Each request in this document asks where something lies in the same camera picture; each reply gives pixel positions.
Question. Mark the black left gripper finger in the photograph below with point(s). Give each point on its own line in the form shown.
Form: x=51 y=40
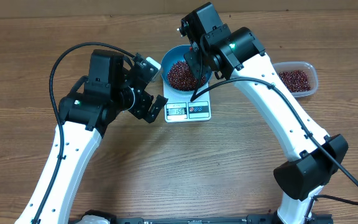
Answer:
x=155 y=109
x=141 y=68

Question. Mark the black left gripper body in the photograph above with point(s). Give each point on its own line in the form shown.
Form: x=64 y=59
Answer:
x=141 y=104

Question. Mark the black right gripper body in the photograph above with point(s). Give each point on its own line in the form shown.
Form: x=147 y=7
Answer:
x=193 y=59

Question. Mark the clear plastic bean container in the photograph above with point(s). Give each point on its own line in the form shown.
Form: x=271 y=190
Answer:
x=304 y=66

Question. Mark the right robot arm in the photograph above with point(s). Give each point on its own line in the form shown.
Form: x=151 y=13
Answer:
x=312 y=155

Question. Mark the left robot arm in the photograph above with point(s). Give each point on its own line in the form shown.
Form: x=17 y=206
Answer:
x=115 y=83

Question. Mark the white digital kitchen scale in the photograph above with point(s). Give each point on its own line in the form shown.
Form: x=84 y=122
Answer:
x=180 y=109

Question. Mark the red beans in bowl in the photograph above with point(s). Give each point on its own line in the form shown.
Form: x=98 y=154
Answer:
x=180 y=77

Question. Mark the teal plastic bowl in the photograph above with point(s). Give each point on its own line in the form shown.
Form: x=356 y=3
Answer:
x=173 y=56

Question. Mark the red beans in container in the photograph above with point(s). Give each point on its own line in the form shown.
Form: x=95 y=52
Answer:
x=295 y=80

